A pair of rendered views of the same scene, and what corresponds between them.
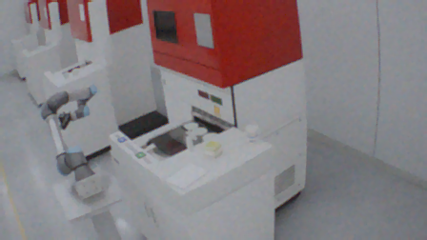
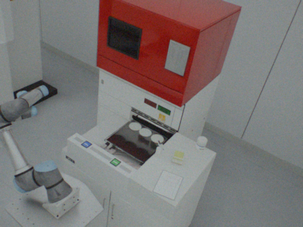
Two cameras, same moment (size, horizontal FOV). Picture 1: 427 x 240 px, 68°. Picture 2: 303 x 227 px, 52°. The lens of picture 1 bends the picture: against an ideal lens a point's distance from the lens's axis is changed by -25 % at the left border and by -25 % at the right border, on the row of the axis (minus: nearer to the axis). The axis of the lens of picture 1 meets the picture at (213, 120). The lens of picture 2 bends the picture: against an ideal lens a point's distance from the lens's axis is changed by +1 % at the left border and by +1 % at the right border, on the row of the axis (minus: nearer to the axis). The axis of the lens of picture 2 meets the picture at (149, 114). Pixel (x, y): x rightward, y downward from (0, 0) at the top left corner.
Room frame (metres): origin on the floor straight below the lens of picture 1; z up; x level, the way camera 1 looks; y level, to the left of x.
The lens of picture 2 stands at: (0.65, 0.98, 2.49)
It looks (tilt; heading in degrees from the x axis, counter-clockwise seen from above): 36 degrees down; 332
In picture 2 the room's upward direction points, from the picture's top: 10 degrees clockwise
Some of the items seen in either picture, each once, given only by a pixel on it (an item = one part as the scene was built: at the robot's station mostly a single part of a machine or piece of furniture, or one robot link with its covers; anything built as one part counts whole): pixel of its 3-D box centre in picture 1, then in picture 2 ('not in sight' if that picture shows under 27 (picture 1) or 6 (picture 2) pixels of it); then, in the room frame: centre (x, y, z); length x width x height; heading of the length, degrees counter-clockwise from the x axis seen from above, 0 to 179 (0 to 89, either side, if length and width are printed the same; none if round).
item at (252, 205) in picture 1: (192, 210); (131, 193); (2.16, 0.22, 0.41); 0.97 x 0.64 x 0.82; 35
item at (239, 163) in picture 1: (212, 169); (174, 171); (1.91, 0.04, 0.89); 0.62 x 0.35 x 0.14; 125
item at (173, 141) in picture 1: (186, 138); (138, 139); (2.29, 0.18, 0.90); 0.34 x 0.34 x 0.01; 35
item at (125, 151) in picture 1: (133, 157); (100, 161); (2.13, 0.52, 0.89); 0.55 x 0.09 x 0.14; 35
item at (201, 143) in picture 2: (252, 134); (201, 143); (2.02, -0.20, 1.01); 0.07 x 0.07 x 0.10
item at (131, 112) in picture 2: (212, 126); (151, 126); (2.42, 0.02, 0.89); 0.44 x 0.02 x 0.10; 35
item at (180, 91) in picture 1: (194, 100); (136, 104); (2.57, 0.11, 1.02); 0.82 x 0.03 x 0.40; 35
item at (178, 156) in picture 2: (213, 150); (178, 157); (1.94, 0.02, 1.00); 0.07 x 0.07 x 0.07; 53
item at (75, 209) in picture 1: (90, 198); (58, 211); (1.90, 0.84, 0.75); 0.45 x 0.44 x 0.13; 121
